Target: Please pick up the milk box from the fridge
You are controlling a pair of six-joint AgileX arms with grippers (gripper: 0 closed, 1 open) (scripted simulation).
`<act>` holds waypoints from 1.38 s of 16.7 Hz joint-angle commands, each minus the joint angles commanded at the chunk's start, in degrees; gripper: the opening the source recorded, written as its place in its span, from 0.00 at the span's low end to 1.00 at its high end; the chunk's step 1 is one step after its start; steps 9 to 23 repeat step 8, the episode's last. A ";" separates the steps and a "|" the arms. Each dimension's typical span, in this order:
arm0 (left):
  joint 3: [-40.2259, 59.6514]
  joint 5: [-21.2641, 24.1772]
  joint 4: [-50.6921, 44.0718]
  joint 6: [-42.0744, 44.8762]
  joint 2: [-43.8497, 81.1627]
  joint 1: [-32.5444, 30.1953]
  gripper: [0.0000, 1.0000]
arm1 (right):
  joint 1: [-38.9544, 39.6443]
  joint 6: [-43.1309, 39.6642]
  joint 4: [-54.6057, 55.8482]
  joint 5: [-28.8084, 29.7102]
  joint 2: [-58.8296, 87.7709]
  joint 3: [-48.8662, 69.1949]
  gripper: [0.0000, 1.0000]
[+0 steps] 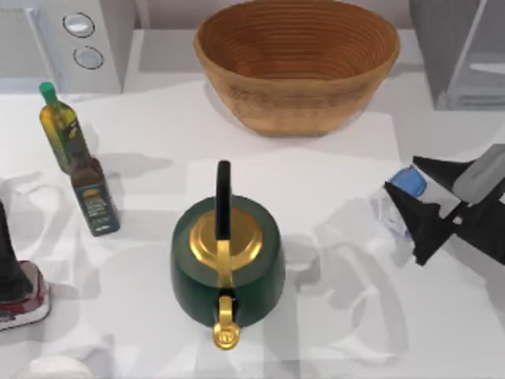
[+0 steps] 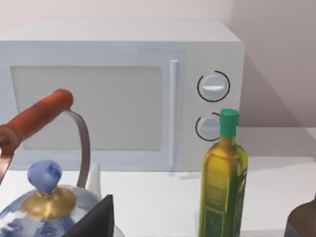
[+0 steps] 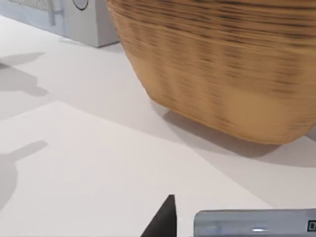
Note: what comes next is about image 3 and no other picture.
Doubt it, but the pale microwave oven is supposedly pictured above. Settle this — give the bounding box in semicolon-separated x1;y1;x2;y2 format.
0;0;122;48

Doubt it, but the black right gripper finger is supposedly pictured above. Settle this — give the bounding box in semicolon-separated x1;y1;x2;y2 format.
140;194;178;237

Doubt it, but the woven wicker basket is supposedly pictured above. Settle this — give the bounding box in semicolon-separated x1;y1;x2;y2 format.
105;0;316;146

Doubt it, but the microwave door handle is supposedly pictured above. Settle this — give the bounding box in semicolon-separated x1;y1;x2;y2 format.
48;0;62;27

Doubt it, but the grey rectangular box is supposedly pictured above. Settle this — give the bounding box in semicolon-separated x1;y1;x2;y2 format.
193;208;316;237

